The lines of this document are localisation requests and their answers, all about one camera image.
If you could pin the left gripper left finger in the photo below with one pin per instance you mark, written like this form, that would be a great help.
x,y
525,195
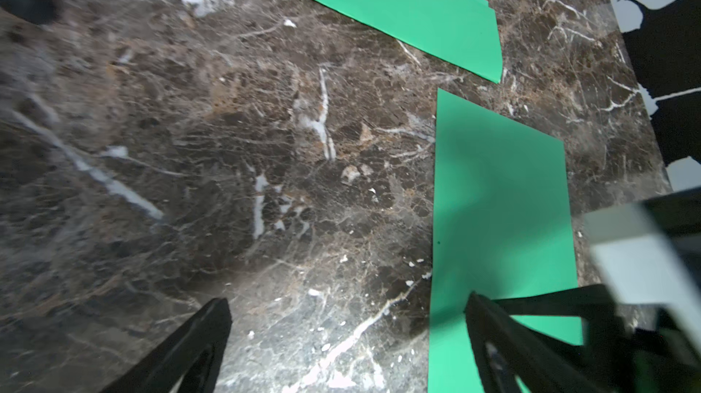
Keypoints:
x,y
189,359

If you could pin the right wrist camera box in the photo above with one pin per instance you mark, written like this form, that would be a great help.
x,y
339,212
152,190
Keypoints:
x,y
648,253

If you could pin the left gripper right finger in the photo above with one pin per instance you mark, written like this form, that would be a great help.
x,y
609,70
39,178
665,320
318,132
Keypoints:
x,y
507,352

